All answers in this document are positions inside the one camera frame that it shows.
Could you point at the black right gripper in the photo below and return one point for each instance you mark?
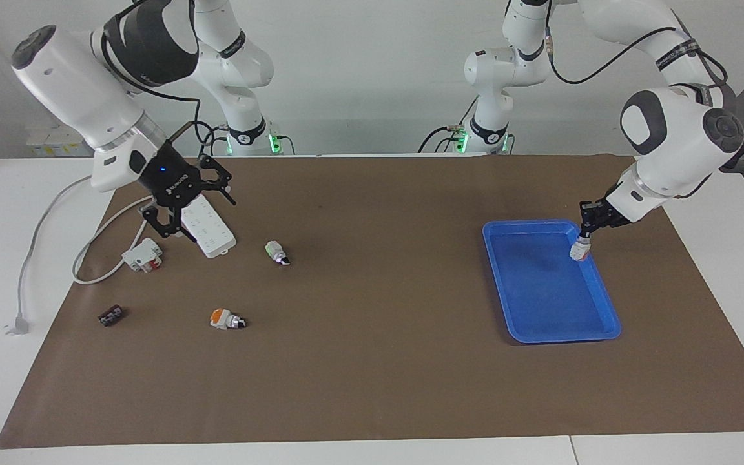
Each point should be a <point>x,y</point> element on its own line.
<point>172,181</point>

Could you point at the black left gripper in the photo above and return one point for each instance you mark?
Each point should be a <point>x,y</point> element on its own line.
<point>604,213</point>

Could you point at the selector switch red contact block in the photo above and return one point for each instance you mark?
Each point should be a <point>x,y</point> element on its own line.
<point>580,249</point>

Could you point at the white power strip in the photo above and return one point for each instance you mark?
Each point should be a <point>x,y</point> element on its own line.
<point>217,232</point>

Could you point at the blue plastic tray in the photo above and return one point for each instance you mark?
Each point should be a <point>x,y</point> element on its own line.
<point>549,290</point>

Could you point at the white circuit breaker red levers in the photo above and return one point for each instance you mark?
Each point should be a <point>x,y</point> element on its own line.
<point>142,254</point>

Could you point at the small dark brown terminal block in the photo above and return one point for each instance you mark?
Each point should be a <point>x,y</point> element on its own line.
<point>112,316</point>

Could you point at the white cardboard box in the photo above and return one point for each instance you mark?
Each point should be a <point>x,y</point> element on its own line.
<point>49,145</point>

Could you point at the brown paper mat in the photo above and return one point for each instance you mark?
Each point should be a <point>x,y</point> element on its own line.
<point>372,361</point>

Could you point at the selector switch green contact block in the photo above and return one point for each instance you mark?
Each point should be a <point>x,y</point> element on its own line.
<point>275,250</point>

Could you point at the selector switch orange contact block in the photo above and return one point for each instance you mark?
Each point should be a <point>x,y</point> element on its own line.
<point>222,318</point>

